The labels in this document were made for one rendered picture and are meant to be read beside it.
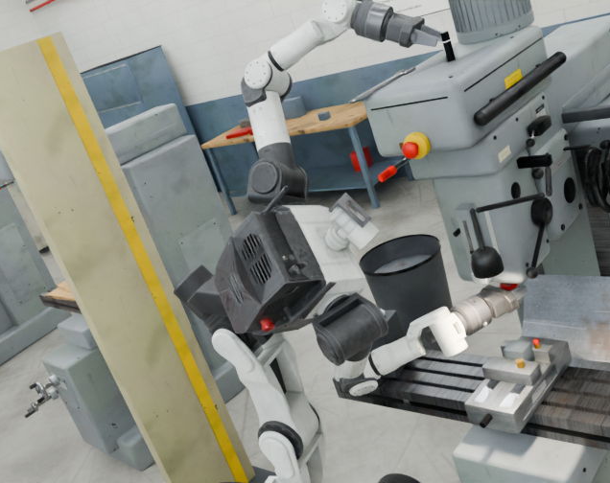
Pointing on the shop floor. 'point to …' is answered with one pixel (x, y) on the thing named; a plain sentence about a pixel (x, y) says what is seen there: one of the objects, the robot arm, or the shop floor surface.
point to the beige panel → (110, 260)
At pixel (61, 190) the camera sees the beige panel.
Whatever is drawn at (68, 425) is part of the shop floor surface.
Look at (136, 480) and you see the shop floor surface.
